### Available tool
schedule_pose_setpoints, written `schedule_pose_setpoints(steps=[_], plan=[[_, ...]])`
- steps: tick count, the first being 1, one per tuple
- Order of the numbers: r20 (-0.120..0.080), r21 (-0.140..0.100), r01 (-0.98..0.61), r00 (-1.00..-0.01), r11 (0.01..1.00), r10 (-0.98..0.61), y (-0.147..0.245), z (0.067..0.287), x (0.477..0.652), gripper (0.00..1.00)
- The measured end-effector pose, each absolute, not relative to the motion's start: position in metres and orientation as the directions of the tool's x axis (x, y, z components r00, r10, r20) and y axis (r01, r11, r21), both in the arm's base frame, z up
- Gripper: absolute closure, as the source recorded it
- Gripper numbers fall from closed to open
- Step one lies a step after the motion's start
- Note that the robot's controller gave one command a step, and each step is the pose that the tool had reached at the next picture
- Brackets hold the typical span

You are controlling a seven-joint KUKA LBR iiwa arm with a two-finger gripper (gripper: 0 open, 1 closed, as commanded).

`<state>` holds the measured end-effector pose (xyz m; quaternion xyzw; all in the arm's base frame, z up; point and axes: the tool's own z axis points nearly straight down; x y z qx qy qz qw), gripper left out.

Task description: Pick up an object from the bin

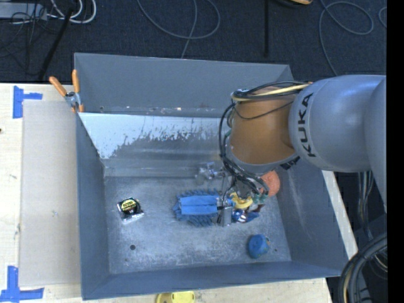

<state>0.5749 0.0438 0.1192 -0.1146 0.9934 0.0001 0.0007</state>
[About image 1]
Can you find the clear glass thing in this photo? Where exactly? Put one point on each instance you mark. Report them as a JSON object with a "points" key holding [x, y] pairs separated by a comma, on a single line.
{"points": [[205, 171]]}

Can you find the pale flat board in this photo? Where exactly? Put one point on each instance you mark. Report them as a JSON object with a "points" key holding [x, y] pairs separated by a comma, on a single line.
{"points": [[47, 185]]}

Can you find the grey metal bin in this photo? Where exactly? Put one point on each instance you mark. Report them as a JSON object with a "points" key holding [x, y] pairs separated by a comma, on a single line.
{"points": [[158, 238]]}

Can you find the blue round toy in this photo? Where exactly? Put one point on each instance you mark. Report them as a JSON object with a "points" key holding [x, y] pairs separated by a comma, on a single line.
{"points": [[257, 246]]}

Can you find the black and yellow tape measure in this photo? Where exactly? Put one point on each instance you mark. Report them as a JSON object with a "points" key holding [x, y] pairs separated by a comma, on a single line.
{"points": [[129, 207]]}

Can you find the blue and red toy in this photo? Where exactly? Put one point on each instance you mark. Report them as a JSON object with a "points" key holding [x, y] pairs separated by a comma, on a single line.
{"points": [[247, 216]]}

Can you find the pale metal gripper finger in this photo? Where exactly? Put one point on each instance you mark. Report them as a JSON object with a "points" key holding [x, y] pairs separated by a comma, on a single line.
{"points": [[227, 216]]}

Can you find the orange ball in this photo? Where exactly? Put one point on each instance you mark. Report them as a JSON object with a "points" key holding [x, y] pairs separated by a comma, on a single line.
{"points": [[272, 184]]}

